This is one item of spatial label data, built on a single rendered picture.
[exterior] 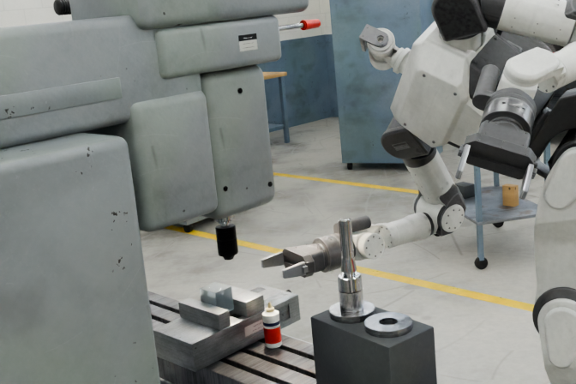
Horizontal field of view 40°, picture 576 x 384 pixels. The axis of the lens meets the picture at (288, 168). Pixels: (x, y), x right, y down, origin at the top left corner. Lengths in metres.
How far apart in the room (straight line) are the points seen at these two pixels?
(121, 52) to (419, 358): 0.79
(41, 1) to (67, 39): 7.50
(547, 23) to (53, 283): 1.06
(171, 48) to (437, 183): 0.85
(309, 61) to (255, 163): 9.70
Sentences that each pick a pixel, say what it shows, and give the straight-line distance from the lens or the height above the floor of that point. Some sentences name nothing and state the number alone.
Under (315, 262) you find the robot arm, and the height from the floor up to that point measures 1.13.
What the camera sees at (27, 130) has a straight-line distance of 1.44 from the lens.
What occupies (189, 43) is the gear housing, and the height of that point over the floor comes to 1.69.
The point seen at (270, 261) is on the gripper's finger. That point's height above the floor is 1.13.
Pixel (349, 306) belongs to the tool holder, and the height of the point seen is 1.17.
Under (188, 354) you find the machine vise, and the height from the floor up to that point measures 1.00.
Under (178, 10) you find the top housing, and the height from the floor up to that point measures 1.76.
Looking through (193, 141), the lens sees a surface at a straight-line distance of 1.62.
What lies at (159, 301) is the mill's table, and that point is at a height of 0.96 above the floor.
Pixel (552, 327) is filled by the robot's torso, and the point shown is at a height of 1.01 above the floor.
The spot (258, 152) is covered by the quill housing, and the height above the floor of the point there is 1.44.
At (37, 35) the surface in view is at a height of 1.74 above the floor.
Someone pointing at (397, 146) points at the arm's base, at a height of 1.38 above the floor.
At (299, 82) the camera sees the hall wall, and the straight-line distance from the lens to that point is 11.30.
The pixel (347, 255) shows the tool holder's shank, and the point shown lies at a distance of 1.55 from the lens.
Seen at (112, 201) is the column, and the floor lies 1.45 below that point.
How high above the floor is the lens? 1.76
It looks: 12 degrees down
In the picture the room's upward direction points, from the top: 5 degrees counter-clockwise
